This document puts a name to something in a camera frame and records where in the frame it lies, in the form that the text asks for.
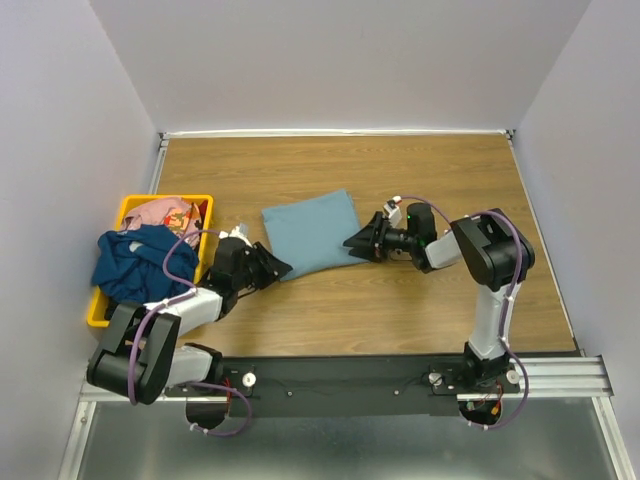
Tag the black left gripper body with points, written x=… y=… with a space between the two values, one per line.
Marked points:
x=243 y=279

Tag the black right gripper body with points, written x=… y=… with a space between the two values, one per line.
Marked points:
x=400 y=238

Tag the light blue t shirt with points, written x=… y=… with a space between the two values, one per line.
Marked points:
x=309 y=235

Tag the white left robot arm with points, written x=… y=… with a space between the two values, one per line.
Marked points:
x=138 y=357

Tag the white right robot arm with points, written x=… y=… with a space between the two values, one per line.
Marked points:
x=497 y=256

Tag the patterned pink shirt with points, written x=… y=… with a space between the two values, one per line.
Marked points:
x=176 y=214

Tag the dark blue shirt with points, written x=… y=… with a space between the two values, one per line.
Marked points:
x=129 y=267

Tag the yellow plastic bin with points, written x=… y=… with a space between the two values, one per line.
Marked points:
x=101 y=306

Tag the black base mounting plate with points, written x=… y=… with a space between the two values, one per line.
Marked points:
x=364 y=385

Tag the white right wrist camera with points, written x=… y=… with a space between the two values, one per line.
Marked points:
x=392 y=211

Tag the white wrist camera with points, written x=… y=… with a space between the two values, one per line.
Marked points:
x=392 y=211
x=240 y=231

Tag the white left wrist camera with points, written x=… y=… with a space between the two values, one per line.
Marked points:
x=240 y=231

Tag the aluminium frame rail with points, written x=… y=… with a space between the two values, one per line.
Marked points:
x=549 y=377

